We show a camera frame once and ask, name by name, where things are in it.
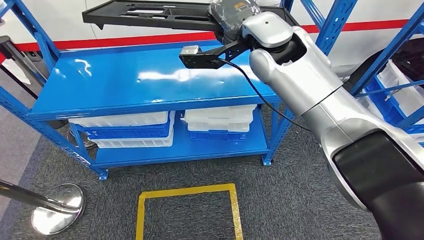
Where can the chrome stanchion post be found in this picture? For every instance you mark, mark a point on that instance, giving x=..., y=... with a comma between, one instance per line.
x=58, y=212
x=79, y=139

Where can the blue wheeled shelf rack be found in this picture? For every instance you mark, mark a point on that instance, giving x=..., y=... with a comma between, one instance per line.
x=384, y=54

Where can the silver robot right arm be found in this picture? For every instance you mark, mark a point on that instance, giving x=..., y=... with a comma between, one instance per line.
x=331, y=99

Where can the blue steel shelf rack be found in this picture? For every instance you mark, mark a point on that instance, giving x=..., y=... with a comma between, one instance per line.
x=132, y=86

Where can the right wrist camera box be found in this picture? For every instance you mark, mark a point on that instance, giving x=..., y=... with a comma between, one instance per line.
x=198, y=59

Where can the black stanchion post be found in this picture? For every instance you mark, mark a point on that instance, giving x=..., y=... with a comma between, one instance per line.
x=20, y=59

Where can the white car with red stripe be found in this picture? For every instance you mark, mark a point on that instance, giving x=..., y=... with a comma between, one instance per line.
x=49, y=20

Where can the black plastic plate frame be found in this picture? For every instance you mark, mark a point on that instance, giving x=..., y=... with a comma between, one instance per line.
x=192, y=15

